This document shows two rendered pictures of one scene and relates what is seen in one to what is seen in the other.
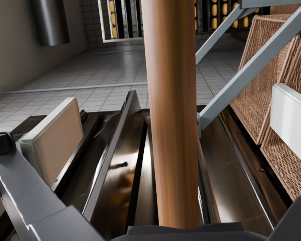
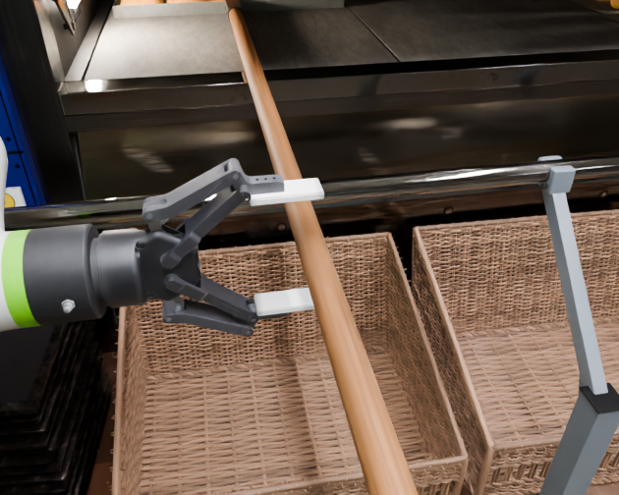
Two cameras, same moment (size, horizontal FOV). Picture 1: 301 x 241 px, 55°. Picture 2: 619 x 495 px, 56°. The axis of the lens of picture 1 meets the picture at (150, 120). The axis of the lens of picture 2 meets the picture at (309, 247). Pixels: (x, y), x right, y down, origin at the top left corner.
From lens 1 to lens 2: 0.54 m
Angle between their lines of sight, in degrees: 68
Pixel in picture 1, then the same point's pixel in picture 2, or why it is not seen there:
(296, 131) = (282, 298)
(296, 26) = (582, 363)
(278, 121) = (305, 293)
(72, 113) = (308, 196)
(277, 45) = (576, 332)
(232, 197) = (555, 142)
